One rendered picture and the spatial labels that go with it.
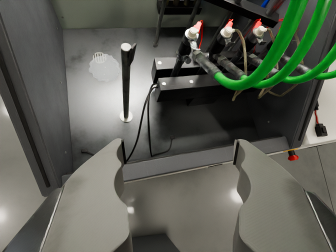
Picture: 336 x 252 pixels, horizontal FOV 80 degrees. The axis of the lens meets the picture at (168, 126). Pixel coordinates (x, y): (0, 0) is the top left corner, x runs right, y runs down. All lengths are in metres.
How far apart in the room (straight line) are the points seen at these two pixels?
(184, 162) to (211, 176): 1.06
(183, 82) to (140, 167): 0.25
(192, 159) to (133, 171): 0.15
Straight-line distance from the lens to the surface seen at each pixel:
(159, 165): 0.52
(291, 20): 0.23
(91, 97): 0.69
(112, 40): 0.80
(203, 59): 0.39
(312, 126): 0.73
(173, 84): 0.56
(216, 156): 0.57
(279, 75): 0.36
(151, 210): 1.48
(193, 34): 0.45
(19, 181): 1.60
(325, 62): 0.41
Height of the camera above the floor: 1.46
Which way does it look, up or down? 70 degrees down
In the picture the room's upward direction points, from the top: 35 degrees clockwise
